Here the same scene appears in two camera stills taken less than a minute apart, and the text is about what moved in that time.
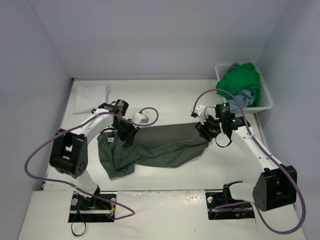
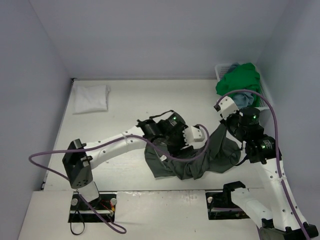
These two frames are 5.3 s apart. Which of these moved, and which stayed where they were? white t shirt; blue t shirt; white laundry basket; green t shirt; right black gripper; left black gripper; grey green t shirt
Moved: left black gripper; right black gripper; grey green t shirt
Stayed: white laundry basket; green t shirt; blue t shirt; white t shirt
